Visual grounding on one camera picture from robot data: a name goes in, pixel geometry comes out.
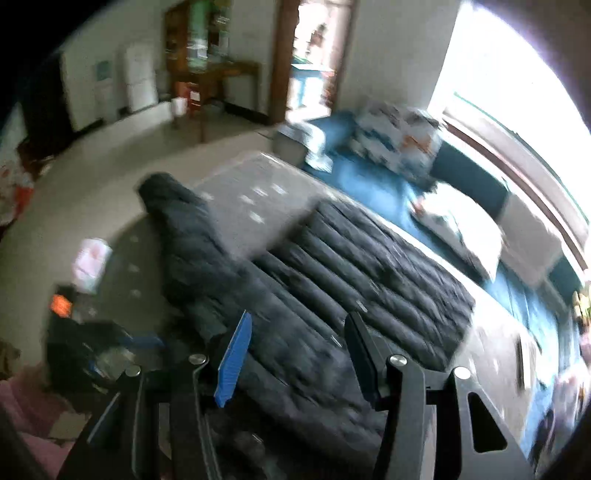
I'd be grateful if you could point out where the butterfly print pillow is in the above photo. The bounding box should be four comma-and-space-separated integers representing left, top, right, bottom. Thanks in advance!
350, 98, 445, 182

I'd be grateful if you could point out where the folded light cloth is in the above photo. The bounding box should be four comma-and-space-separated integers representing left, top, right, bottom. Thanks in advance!
274, 122, 334, 174

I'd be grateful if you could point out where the wooden glass cabinet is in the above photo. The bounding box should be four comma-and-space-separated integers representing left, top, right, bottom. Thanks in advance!
163, 0, 232, 75

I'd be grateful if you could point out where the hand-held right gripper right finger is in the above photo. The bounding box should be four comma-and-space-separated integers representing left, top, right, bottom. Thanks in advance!
345, 311, 528, 480

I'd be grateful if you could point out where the wooden door frame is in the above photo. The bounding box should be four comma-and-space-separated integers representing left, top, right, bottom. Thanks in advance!
269, 0, 360, 126

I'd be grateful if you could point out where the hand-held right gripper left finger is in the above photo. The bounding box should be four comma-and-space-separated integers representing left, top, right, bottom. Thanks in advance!
87, 310, 253, 480

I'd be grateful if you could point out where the pink cloth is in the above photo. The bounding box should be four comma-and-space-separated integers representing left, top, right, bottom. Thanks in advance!
0, 367, 90, 480

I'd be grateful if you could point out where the black puffer jacket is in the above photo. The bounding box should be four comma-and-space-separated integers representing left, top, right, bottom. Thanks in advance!
136, 173, 476, 480

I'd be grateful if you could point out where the blue sofa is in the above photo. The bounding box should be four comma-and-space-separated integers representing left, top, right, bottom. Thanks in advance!
277, 111, 591, 416

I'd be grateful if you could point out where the wooden side table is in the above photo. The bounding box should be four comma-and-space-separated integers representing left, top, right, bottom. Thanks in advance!
167, 61, 262, 141

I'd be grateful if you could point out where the white fridge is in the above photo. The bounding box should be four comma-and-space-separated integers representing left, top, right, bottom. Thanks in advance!
122, 41, 158, 114

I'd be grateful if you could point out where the window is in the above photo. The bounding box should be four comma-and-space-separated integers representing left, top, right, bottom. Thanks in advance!
428, 0, 591, 264

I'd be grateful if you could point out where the grey star print mat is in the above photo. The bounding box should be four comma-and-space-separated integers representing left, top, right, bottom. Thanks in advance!
104, 152, 543, 402

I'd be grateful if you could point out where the white patterned pillow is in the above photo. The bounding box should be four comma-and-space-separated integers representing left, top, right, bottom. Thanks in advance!
410, 181, 507, 283

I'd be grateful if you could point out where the pink tissue pack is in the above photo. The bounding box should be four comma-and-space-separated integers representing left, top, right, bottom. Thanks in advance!
71, 237, 114, 295

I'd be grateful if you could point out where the white water dispenser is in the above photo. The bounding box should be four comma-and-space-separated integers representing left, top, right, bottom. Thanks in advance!
93, 59, 117, 123

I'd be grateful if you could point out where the red patterned cloth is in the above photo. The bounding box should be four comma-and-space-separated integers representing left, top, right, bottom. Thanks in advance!
0, 150, 37, 224

